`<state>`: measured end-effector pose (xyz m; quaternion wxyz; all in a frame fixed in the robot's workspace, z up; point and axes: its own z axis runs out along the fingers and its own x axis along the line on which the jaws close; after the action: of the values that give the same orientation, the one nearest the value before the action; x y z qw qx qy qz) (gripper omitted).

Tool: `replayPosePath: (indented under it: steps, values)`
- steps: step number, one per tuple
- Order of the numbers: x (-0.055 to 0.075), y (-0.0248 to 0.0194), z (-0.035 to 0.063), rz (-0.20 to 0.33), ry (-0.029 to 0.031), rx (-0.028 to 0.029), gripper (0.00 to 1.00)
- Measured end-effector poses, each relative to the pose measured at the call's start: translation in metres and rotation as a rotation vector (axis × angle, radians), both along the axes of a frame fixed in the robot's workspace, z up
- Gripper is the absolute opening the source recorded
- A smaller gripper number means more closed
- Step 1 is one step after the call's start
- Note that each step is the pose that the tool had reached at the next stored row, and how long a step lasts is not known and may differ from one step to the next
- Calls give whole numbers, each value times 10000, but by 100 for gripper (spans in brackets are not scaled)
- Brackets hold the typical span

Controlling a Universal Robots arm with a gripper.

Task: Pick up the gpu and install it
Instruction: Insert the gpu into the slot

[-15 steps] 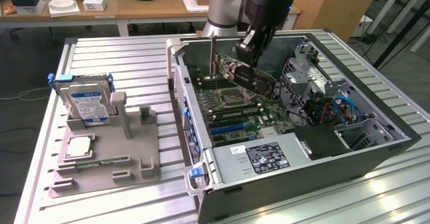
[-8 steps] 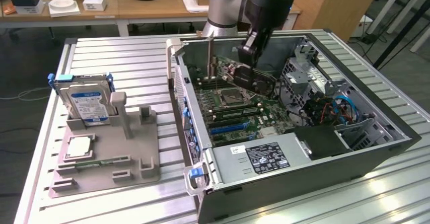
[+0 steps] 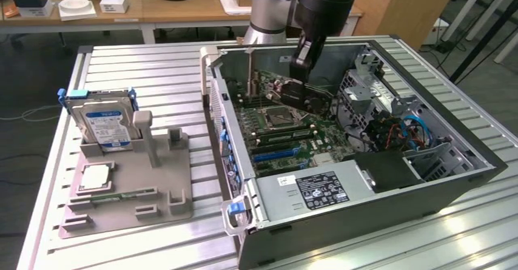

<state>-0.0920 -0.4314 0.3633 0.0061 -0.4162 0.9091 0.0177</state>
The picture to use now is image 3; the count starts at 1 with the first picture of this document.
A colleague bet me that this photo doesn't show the white round part on box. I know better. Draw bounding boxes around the white round part on box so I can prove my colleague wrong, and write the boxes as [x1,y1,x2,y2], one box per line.
[58,0,99,22]

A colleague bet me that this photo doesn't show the orange object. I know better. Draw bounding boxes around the orange object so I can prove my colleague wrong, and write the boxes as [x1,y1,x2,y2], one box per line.
[2,1,20,18]

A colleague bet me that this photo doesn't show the blue data wire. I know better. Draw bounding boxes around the blue data wire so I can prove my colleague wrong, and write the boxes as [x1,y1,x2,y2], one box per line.
[403,114,435,150]

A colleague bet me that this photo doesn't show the beige case handle blue latch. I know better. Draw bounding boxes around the beige case handle blue latch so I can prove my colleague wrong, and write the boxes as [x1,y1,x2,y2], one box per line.
[221,201,255,237]

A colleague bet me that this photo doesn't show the wooden desk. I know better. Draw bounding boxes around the wooden desk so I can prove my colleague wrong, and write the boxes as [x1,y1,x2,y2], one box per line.
[0,0,365,36]

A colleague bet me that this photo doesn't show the green motherboard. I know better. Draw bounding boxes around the green motherboard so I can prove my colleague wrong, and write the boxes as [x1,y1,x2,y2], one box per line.
[230,69,359,177]

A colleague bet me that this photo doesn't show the white paper stack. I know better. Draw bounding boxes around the white paper stack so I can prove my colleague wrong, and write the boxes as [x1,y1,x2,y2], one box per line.
[218,0,255,16]

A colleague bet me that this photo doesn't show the silver heat sink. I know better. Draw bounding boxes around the silver heat sink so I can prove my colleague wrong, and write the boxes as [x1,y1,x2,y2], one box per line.
[310,154,338,167]

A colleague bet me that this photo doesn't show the silver CPU chip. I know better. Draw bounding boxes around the silver CPU chip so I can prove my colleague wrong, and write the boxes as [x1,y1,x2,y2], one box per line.
[78,164,114,191]

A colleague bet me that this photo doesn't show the white floor cable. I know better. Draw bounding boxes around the white floor cable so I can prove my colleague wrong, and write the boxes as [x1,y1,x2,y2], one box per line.
[0,104,63,123]

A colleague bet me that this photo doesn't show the black plastic air duct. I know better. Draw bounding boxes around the black plastic air duct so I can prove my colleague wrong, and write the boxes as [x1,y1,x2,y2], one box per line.
[355,152,425,194]

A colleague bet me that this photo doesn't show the black Nvidia graphics card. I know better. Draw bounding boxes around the black Nvidia graphics card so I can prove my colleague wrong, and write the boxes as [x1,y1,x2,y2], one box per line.
[245,47,334,116]

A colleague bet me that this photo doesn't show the wooden cabinet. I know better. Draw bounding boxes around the wooden cabinet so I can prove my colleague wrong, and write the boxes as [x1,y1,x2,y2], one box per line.
[355,0,464,50]

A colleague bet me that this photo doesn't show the black and grey PC case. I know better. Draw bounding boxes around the black and grey PC case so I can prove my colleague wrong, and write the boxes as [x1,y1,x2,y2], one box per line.
[199,35,510,270]

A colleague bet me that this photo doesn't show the grey power supply unit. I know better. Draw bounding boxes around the grey power supply unit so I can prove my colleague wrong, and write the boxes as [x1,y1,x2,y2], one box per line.
[246,160,382,223]

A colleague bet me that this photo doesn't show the blue expansion slot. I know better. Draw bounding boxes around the blue expansion slot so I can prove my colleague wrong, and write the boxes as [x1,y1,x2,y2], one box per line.
[253,147,302,162]

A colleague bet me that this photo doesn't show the white box with dark top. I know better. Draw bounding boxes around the white box with dark top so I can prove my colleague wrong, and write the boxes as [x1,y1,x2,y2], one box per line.
[11,0,56,18]

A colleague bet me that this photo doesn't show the CPU socket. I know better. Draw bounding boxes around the CPU socket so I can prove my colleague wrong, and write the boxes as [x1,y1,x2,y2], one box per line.
[262,105,306,130]

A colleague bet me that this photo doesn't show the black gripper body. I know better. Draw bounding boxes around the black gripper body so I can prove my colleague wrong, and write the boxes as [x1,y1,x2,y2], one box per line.
[295,0,358,39]

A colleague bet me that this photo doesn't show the small white box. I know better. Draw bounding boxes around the small white box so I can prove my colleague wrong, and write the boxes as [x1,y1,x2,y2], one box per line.
[98,0,131,14]

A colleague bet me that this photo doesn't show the metal disk bay cage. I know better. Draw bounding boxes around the metal disk bay cage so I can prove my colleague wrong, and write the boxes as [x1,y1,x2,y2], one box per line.
[337,51,399,127]

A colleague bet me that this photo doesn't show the grey plastic parts rack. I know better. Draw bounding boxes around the grey plastic parts rack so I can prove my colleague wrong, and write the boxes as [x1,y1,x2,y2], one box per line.
[59,109,196,240]

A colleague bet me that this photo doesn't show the green RAM stick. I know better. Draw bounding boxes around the green RAM stick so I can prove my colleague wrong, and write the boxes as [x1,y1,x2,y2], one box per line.
[91,191,142,201]

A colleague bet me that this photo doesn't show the installed RAM stick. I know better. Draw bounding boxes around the installed RAM stick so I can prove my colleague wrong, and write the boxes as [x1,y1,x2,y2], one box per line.
[254,129,314,146]

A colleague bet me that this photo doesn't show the hard disk with blue caddy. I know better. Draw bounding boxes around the hard disk with blue caddy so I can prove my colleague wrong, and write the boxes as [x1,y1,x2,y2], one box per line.
[56,87,143,155]

